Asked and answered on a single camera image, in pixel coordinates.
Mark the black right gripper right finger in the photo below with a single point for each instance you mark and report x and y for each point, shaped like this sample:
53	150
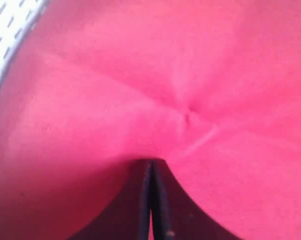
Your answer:
175	216

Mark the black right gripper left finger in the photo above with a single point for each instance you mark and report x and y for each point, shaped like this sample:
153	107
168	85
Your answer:
127	217

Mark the red tablecloth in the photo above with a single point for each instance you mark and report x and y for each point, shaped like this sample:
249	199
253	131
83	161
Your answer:
211	86

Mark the white perforated plastic basket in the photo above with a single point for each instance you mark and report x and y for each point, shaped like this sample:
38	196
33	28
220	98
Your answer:
17	18

